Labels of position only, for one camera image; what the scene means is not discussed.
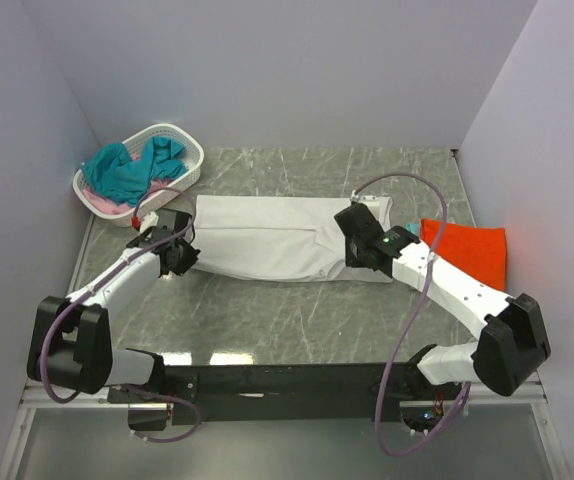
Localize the white t shirt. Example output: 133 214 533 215
193 195 391 284

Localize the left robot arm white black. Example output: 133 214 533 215
27 209 200 403

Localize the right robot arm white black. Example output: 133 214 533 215
334 202 551 399

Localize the folded light teal t shirt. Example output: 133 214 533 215
406 223 421 238

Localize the pink t shirt in basket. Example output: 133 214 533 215
81 150 186 215

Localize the white plastic laundry basket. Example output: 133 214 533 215
72 123 205 227

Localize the teal t shirt in basket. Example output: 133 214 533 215
81 136 188 207

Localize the folded orange t shirt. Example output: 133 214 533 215
436 223 507 291

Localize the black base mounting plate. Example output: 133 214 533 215
107 363 459 431

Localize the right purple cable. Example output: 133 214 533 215
350 172 472 458

